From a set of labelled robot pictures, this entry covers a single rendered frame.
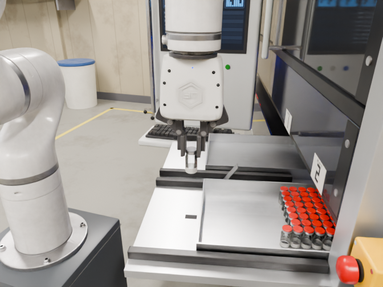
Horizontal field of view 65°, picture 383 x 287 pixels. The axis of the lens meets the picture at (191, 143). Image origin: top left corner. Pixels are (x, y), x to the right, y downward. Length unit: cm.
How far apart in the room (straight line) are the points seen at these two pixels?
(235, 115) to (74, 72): 340
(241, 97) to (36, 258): 107
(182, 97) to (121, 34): 433
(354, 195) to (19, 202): 61
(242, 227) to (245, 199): 12
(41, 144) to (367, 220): 59
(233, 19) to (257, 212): 88
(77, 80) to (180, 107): 417
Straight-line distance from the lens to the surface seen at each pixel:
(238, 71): 143
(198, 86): 47
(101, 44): 498
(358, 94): 57
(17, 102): 59
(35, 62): 65
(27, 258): 76
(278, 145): 118
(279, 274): 66
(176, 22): 45
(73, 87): 467
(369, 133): 52
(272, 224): 77
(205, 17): 44
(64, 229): 75
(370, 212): 56
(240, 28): 140
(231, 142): 117
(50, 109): 68
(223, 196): 84
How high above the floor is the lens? 135
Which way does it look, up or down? 24 degrees down
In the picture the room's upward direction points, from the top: straight up
